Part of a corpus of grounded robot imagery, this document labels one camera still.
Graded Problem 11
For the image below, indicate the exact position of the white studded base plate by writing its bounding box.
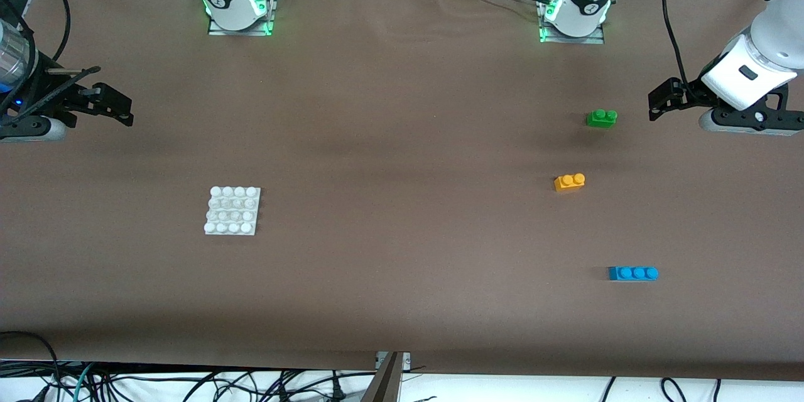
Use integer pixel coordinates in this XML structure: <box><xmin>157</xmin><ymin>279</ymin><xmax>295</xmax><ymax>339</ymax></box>
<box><xmin>204</xmin><ymin>186</ymin><xmax>261</xmax><ymax>237</ymax></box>

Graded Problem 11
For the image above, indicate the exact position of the blue three-stud block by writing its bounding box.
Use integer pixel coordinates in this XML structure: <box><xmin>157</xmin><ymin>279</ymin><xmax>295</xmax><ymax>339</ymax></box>
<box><xmin>608</xmin><ymin>266</ymin><xmax>660</xmax><ymax>282</ymax></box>

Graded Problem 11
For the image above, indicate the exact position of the brown table cover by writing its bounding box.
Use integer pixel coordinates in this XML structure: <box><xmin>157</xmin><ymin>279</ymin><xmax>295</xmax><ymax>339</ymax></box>
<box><xmin>0</xmin><ymin>0</ymin><xmax>804</xmax><ymax>383</ymax></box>

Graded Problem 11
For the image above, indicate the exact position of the dark brown metal bar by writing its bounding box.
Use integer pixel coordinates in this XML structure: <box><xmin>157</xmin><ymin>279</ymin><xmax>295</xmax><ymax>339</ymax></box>
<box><xmin>361</xmin><ymin>352</ymin><xmax>403</xmax><ymax>402</ymax></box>

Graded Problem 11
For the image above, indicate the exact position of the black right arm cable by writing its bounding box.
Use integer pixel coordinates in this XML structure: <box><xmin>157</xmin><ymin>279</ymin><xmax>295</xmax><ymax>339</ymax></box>
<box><xmin>53</xmin><ymin>0</ymin><xmax>72</xmax><ymax>63</ymax></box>

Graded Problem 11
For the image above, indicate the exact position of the black looped floor cable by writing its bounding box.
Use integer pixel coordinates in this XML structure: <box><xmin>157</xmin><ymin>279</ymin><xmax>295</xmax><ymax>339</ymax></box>
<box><xmin>0</xmin><ymin>330</ymin><xmax>62</xmax><ymax>402</ymax></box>

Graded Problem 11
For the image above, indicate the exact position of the teal floor cable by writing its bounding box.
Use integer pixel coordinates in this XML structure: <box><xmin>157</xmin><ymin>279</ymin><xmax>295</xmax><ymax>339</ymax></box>
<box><xmin>72</xmin><ymin>362</ymin><xmax>96</xmax><ymax>402</ymax></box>

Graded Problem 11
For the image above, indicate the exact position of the silver metal bracket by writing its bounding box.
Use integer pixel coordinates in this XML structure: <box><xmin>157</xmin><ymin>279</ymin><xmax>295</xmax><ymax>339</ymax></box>
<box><xmin>375</xmin><ymin>351</ymin><xmax>412</xmax><ymax>370</ymax></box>

